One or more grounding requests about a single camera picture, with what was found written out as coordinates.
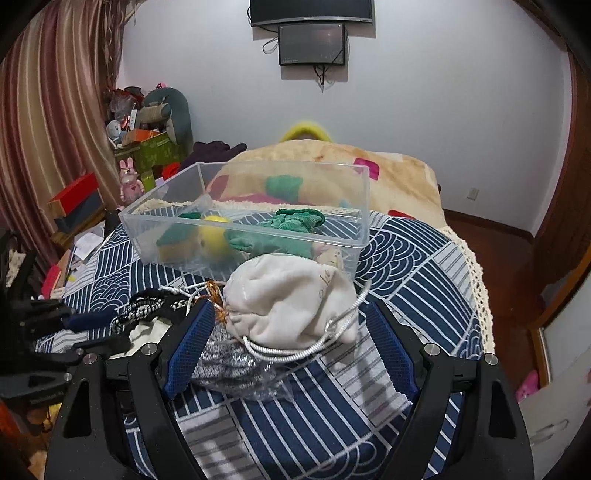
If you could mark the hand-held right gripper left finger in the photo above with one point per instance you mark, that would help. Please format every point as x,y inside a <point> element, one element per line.
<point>189,353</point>

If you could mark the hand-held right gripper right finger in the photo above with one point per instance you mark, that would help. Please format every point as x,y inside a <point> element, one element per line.
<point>391,353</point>

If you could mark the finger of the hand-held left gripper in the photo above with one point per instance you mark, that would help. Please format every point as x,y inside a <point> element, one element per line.
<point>108,344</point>
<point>90,321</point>

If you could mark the grey knit cloth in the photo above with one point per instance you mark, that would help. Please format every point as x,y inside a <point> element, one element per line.
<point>226,364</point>

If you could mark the clear plastic storage box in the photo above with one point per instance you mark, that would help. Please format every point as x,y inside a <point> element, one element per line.
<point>295,240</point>

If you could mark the gold ribbon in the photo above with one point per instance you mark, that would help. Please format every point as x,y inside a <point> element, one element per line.
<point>216,302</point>

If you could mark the white papers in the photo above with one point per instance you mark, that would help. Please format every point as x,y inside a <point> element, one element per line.
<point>85,244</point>

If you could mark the blue white patterned bedspread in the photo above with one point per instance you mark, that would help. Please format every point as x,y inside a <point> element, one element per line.
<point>406,267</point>

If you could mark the grey flat box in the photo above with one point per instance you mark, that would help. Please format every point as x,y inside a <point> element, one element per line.
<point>81,214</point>

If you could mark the cream lace cloth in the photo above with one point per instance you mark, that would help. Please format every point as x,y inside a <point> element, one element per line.
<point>475,286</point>

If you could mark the pale printed cloth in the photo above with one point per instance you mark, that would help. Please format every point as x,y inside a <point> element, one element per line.
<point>328,258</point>

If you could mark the green yellow sponge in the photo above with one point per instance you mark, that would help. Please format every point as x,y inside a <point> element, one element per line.
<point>178,237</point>

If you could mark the yellow ball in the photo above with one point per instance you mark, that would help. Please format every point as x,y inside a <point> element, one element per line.
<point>213,235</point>

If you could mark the red flat box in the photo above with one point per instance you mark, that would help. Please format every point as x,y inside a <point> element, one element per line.
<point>74,191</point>

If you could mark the pink slipper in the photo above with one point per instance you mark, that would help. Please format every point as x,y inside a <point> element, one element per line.
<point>527,385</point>

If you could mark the pink bunny figure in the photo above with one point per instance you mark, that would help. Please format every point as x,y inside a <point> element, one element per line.
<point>130,182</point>

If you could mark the green sock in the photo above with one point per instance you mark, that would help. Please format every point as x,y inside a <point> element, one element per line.
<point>286,226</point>

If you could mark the red cloth item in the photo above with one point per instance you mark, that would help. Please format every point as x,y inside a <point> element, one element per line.
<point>171,169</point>

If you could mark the beige printed blanket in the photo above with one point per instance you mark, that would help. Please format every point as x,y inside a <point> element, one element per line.
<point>401,180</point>

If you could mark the green patterned box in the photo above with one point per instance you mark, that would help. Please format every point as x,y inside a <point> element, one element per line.
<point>154,154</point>

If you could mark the dark purple clothing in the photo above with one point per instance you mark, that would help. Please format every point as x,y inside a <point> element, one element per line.
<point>214,151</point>

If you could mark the striped brown curtain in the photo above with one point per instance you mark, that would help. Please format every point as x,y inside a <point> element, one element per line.
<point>51,101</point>

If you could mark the grey plush toy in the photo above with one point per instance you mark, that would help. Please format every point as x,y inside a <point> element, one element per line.
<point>173,113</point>

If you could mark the yellow plush item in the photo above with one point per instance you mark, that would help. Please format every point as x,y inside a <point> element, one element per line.
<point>304,129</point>

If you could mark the wooden door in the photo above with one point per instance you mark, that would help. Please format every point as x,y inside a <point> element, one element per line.
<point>570,184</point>

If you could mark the white wall socket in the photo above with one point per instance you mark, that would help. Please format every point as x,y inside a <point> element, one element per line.
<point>472,193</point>

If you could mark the small black wall monitor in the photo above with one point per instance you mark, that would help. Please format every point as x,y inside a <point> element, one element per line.
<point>311,44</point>

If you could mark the large black wall television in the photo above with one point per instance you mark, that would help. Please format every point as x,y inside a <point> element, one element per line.
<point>311,11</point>

